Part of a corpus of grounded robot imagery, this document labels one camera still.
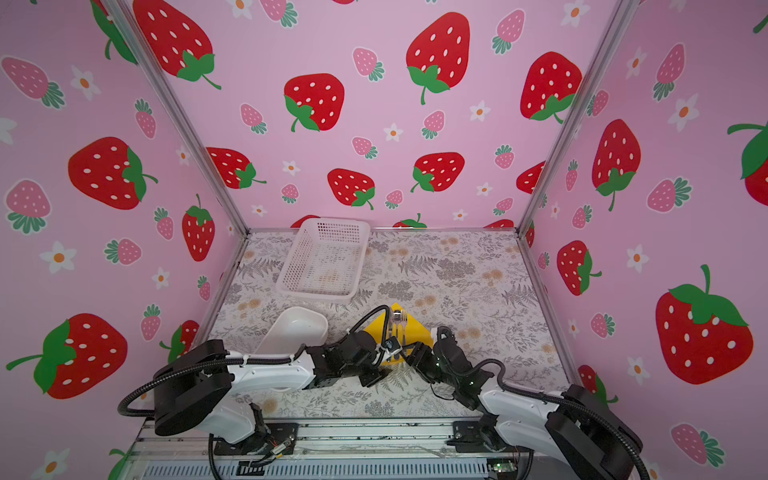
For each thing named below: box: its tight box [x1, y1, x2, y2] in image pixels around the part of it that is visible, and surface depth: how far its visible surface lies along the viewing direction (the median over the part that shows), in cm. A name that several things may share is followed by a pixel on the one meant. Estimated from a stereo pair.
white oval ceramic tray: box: [255, 306, 329, 355], surface depth 92 cm
